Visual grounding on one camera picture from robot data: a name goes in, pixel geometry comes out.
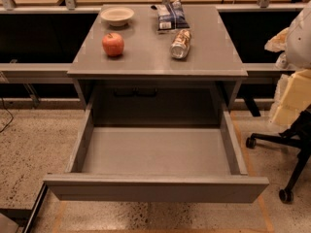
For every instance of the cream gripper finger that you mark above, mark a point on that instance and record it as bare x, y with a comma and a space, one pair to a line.
292, 96
278, 42

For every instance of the red apple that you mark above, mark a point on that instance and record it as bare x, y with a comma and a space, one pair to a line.
113, 44

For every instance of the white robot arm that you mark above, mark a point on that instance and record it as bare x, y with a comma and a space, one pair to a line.
298, 41

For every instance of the grey drawer cabinet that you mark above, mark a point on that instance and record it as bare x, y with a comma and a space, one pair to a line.
146, 86

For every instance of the open grey top drawer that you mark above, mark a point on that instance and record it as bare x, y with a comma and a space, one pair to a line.
167, 148

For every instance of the black office chair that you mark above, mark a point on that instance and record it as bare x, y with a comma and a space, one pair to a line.
297, 136

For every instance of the silver soda can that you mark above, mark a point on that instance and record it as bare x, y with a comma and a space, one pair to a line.
180, 46

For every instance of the blue chip bag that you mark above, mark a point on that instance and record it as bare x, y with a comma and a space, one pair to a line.
171, 16

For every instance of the white ceramic bowl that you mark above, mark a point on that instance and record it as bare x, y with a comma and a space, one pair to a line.
117, 16

